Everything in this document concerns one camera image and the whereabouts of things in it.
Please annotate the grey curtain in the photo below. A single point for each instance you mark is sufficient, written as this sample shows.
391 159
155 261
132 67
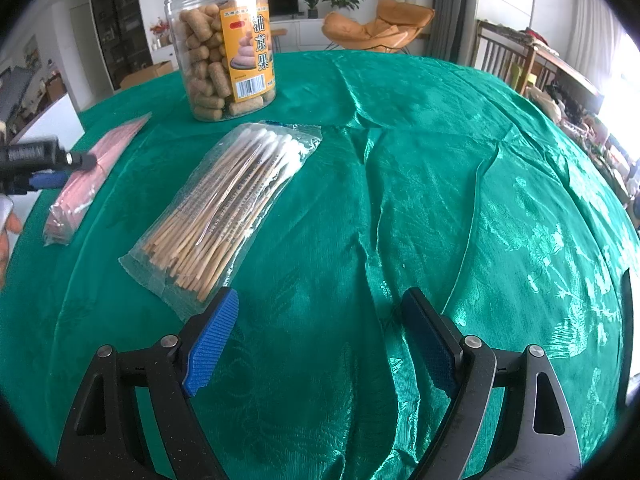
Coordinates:
450 5

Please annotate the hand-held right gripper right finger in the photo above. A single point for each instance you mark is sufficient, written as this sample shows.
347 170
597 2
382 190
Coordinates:
430 340

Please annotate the white sheer curtain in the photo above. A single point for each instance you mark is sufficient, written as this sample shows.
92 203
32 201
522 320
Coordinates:
595 30

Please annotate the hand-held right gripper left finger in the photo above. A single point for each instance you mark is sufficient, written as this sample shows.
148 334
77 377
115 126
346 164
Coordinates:
212 340

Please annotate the green satin tablecloth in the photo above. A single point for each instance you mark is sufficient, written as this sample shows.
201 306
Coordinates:
375 185

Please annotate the pile of household clutter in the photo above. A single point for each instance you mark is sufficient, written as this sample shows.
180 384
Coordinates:
600 135

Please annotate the orange lounge chair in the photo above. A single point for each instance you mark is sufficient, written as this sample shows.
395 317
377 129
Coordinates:
390 20

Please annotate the cotton swab pack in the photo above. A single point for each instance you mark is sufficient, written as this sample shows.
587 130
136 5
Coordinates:
225 200

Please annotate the person's left hand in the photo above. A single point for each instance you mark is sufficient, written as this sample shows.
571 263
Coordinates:
10 222

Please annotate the dark glass display cabinet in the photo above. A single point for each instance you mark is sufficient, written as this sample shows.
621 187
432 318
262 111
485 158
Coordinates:
120 20

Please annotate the clear plastic snack jar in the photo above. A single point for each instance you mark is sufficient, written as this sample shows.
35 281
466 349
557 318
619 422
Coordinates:
200 60

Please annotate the pink cloth pack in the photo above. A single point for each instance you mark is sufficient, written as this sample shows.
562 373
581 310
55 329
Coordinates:
80 195

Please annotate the small wooden bench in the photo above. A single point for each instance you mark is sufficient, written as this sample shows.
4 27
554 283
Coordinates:
278 32

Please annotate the small potted plant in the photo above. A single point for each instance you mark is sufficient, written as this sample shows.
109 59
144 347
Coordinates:
311 5

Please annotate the dark wooden slatted bench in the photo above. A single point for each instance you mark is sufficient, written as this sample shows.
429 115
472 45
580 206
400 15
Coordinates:
495 50

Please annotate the white board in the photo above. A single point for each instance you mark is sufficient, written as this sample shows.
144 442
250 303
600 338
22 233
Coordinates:
62 120

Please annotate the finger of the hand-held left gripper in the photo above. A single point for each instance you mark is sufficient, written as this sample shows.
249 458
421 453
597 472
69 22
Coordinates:
47 180
40 154

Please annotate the cardboard box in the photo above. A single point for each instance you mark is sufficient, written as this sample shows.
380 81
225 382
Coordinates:
147 74

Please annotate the red flower bouquet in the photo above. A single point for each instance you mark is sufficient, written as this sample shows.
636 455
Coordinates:
160 30

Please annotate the framed wall painting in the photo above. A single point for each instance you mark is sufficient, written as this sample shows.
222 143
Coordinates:
30 51

